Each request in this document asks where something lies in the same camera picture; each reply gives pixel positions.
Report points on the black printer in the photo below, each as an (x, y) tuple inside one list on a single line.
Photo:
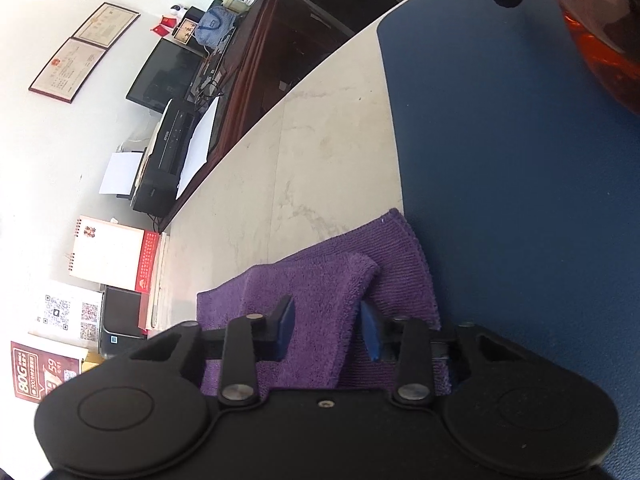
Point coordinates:
[(165, 160)]

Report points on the framed certificate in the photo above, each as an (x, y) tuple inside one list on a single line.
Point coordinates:
[(67, 72), (106, 25)]

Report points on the wooden framed plaque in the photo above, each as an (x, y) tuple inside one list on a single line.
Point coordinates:
[(185, 30)]

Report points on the black keyboard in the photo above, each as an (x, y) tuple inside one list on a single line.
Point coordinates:
[(207, 80)]

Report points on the black computer monitor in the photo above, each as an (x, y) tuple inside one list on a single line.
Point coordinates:
[(165, 75)]

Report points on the dark wooden desk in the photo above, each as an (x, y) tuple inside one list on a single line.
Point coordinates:
[(250, 75)]

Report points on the red wall poster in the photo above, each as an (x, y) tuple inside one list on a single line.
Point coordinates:
[(45, 372)]

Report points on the blue bag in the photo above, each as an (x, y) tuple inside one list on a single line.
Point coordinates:
[(215, 25)]

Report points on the glass teapot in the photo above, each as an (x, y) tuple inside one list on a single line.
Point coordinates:
[(600, 35)]

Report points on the white code poster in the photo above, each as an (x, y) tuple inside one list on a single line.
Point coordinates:
[(65, 312)]

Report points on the blue table mat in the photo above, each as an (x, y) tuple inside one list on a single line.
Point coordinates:
[(500, 160)]

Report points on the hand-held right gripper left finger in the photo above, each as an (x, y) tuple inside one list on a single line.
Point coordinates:
[(286, 330)]

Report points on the white security camera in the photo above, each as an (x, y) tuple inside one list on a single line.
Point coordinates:
[(176, 9)]

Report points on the red desk calendar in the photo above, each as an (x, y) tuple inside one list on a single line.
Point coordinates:
[(110, 252)]

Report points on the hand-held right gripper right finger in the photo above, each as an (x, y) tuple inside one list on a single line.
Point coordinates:
[(367, 330)]

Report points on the small red flags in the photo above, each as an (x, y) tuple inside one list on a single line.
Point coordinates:
[(162, 26)]

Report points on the black box device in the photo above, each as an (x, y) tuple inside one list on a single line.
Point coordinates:
[(122, 320)]

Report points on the purple towel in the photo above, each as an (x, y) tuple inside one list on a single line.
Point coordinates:
[(310, 290)]

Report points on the white paper sheet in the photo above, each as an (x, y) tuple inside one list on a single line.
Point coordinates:
[(197, 150)]

